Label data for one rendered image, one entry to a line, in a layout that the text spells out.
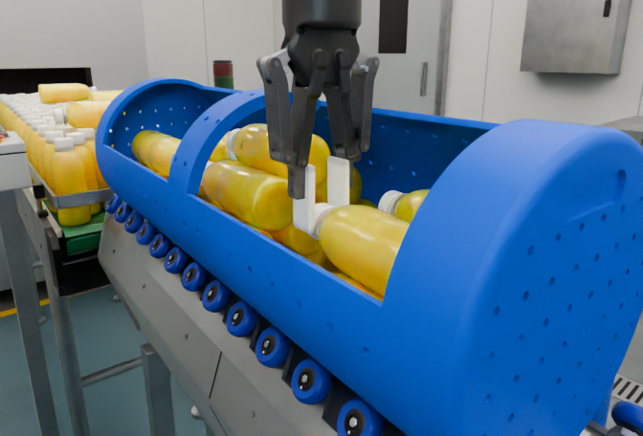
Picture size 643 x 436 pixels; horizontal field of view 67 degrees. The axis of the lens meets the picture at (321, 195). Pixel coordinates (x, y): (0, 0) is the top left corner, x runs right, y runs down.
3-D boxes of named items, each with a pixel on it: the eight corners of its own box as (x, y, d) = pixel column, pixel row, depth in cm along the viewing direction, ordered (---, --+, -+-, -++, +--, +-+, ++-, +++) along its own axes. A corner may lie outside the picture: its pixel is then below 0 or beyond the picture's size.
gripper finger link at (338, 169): (326, 156, 52) (332, 155, 52) (327, 218, 54) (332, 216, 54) (344, 161, 50) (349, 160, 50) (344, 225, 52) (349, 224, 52)
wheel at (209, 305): (226, 284, 65) (236, 289, 66) (211, 272, 68) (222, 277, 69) (208, 315, 64) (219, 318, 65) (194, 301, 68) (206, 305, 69)
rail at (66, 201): (58, 209, 108) (56, 196, 107) (58, 208, 108) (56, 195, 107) (225, 182, 130) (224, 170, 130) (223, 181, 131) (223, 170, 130)
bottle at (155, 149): (137, 122, 94) (171, 136, 80) (170, 136, 98) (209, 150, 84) (124, 157, 94) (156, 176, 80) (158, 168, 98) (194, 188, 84)
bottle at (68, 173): (95, 224, 114) (83, 145, 108) (61, 229, 110) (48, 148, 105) (89, 216, 119) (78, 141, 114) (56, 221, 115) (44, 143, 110)
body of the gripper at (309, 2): (307, -25, 40) (308, 91, 42) (383, -16, 45) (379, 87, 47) (261, -15, 46) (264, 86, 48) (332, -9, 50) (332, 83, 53)
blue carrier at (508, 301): (439, 579, 32) (472, 162, 24) (105, 223, 100) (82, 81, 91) (629, 398, 49) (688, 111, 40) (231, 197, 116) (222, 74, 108)
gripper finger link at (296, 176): (305, 148, 47) (279, 151, 46) (305, 198, 49) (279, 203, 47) (297, 146, 48) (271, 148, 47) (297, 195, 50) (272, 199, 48)
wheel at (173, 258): (183, 249, 76) (193, 253, 78) (172, 240, 80) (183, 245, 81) (167, 274, 76) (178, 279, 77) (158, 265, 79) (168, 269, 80)
